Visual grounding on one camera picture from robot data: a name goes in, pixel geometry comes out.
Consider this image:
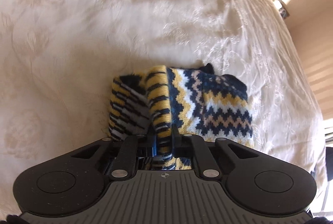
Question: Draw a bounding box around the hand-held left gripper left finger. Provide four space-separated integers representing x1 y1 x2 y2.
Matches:
70 134 157 178

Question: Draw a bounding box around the navy yellow patterned knit sweater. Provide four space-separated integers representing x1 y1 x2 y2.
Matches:
108 63 254 171

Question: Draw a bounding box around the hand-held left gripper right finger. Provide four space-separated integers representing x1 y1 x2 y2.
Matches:
171 130 264 178

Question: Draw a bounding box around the cream embroidered bedspread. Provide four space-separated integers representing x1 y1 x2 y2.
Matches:
0 0 329 217

